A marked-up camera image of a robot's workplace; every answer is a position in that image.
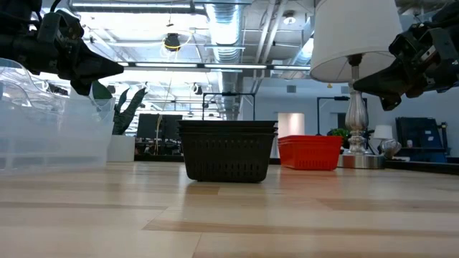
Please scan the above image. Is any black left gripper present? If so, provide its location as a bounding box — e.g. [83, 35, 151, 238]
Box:
[35, 9, 125, 97]

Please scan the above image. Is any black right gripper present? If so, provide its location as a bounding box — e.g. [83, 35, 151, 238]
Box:
[353, 21, 459, 112]

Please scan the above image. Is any silver lamp base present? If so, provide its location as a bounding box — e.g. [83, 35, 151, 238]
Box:
[339, 53, 387, 170]

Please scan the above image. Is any small white table lamp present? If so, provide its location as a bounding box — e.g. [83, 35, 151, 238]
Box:
[372, 124, 394, 150]

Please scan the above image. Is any shiny silver ornament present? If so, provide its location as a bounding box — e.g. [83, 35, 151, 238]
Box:
[379, 138, 402, 158]

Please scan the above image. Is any blue equipment rack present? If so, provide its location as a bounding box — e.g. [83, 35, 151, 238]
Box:
[395, 116, 449, 158]

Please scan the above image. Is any green artificial plant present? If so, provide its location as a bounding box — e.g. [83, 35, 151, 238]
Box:
[91, 80, 148, 136]

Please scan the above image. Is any small green plant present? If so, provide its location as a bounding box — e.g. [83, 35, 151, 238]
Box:
[326, 128, 351, 140]

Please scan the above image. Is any clear plastic container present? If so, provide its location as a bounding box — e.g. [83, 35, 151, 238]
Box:
[0, 58, 72, 171]
[67, 70, 116, 169]

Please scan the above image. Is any black pole stand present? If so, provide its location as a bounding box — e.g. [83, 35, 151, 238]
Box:
[316, 95, 351, 136]

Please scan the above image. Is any black computer monitor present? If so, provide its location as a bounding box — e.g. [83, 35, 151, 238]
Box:
[136, 113, 161, 140]
[160, 114, 184, 140]

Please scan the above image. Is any long ceiling light strip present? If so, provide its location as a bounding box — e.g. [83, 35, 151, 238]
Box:
[118, 60, 311, 71]

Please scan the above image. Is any white plant pot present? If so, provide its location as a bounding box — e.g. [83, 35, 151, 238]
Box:
[106, 135, 136, 163]

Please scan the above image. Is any black ceiling device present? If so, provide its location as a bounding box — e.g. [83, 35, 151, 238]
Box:
[164, 32, 182, 52]

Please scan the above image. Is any white door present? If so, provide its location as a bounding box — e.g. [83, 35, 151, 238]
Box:
[277, 113, 306, 139]

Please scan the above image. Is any silver ventilation duct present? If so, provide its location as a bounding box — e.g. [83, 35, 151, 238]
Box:
[206, 0, 245, 122]

